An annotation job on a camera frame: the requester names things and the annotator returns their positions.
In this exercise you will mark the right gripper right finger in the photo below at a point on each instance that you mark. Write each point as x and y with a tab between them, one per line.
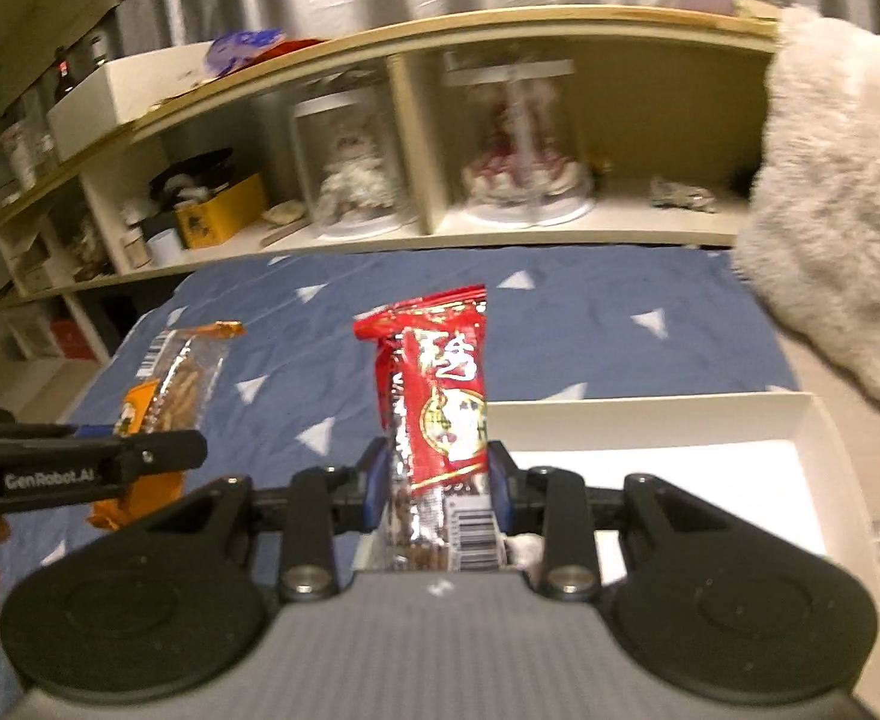
553	504

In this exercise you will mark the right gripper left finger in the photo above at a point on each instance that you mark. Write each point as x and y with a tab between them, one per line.
322	503

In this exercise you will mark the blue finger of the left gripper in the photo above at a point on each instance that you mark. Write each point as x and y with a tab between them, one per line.
49	466

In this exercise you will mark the red snack packet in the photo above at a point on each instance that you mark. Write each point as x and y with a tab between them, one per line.
429	370

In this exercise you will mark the orange snack bar packet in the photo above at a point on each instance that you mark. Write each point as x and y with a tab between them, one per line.
175	381

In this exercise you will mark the blue triangle-pattern quilt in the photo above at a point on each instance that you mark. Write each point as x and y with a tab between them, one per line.
560	322

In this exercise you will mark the white shallow box tray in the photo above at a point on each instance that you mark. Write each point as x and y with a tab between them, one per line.
774	460

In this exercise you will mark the small jar on shelf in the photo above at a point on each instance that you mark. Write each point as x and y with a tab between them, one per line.
135	249

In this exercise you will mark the white cylinder cup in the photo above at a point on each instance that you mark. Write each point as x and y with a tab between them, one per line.
165	248

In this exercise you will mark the yellow box on shelf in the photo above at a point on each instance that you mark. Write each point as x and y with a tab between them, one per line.
216	220

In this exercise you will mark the white doll in case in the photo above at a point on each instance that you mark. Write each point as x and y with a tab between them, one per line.
348	166

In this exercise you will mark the small trinket on shelf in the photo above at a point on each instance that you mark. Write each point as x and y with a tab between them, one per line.
669	194

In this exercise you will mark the red doll in case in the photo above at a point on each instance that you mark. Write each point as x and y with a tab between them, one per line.
523	164

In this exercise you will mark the wooden headboard shelf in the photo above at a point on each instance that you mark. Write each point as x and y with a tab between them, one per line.
656	92

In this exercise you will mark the fluffy cream pillow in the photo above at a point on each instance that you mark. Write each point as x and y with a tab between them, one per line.
810	248

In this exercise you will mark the white storage box on shelf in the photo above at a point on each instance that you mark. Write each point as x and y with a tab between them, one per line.
122	91

